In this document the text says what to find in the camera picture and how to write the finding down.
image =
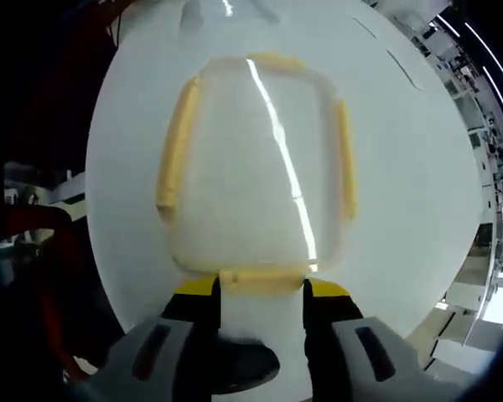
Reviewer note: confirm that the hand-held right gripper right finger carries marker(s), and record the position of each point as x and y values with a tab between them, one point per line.
373	360

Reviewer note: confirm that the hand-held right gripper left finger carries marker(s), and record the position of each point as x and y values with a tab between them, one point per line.
151	360

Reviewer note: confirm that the clear container with yellow clips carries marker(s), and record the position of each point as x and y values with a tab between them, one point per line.
251	167

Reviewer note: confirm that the translucent storage box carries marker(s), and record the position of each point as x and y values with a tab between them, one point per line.
218	138

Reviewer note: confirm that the red office chair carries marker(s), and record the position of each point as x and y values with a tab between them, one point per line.
33	218

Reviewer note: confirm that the row of white office desks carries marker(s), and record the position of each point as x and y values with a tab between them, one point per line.
486	138

